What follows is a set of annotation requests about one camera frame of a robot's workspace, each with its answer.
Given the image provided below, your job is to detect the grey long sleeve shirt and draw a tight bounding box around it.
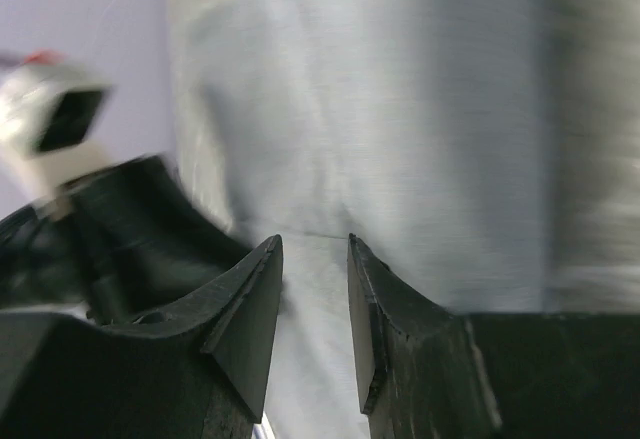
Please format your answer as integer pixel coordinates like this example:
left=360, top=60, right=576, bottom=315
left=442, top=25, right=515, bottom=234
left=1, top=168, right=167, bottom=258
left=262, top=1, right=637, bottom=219
left=169, top=0, right=639, bottom=438

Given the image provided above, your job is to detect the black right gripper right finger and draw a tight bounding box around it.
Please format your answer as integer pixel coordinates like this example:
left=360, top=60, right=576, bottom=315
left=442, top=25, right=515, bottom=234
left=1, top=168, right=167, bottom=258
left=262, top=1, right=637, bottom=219
left=348, top=236, right=639, bottom=439

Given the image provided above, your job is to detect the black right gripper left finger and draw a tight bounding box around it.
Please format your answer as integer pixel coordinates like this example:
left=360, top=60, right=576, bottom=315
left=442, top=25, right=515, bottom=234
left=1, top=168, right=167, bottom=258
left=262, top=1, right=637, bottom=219
left=1, top=236, right=283, bottom=438

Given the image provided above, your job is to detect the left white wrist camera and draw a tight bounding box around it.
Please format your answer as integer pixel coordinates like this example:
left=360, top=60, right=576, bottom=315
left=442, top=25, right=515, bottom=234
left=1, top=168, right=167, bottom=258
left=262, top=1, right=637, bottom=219
left=1, top=51, right=115, bottom=220

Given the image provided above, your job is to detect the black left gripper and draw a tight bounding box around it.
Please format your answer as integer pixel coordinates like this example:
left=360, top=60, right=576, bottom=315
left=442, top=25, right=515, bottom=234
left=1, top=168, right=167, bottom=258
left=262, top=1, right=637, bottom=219
left=1, top=155, right=251, bottom=314

